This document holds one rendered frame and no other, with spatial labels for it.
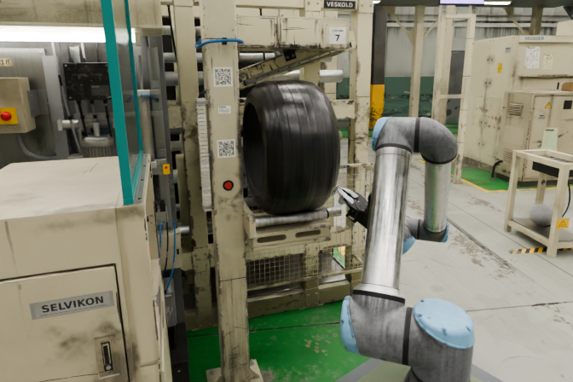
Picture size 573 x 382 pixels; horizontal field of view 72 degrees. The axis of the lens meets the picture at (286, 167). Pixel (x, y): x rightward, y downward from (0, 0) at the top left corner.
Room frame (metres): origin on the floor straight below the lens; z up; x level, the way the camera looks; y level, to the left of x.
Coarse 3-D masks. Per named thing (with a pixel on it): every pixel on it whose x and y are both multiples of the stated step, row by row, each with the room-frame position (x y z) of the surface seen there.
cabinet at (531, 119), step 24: (504, 96) 5.56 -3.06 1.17; (528, 96) 5.10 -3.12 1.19; (552, 96) 5.06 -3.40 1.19; (504, 120) 5.50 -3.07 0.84; (528, 120) 5.05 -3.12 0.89; (552, 120) 5.07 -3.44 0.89; (504, 144) 5.44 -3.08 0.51; (528, 144) 5.05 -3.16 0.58; (552, 144) 5.07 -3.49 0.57; (504, 168) 5.39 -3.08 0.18; (528, 168) 5.04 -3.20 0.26
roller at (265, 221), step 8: (264, 216) 1.60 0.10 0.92; (272, 216) 1.60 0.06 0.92; (280, 216) 1.60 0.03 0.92; (288, 216) 1.61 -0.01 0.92; (296, 216) 1.62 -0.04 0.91; (304, 216) 1.63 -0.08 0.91; (312, 216) 1.64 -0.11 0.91; (320, 216) 1.65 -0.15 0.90; (328, 216) 1.66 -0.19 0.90; (256, 224) 1.56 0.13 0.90; (264, 224) 1.57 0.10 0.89; (272, 224) 1.58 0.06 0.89; (280, 224) 1.60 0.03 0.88
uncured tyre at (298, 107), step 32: (256, 96) 1.65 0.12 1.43; (288, 96) 1.58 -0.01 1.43; (320, 96) 1.62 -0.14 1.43; (256, 128) 2.01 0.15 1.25; (288, 128) 1.49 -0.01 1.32; (320, 128) 1.52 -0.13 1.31; (256, 160) 1.99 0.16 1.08; (288, 160) 1.46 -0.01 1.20; (320, 160) 1.50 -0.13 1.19; (256, 192) 1.75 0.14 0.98; (288, 192) 1.49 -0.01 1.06; (320, 192) 1.54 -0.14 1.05
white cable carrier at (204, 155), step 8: (200, 104) 1.59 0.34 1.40; (200, 112) 1.58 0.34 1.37; (200, 120) 1.58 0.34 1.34; (200, 128) 1.58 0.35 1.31; (200, 136) 1.58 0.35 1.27; (200, 144) 1.58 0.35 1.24; (200, 152) 1.58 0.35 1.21; (200, 160) 1.60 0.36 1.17; (208, 160) 1.60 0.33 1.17; (200, 168) 1.60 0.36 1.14; (208, 168) 1.59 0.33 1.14; (200, 176) 1.63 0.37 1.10; (208, 176) 1.59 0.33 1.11; (208, 184) 1.59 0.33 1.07; (208, 192) 1.59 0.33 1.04; (208, 200) 1.59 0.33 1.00
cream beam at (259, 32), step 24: (240, 24) 1.89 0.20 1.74; (264, 24) 1.93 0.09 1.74; (288, 24) 1.96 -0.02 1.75; (312, 24) 2.00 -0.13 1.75; (336, 24) 2.03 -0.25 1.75; (240, 48) 1.91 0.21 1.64; (264, 48) 1.93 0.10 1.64; (288, 48) 1.96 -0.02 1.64; (312, 48) 2.00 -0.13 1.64; (336, 48) 2.04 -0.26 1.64
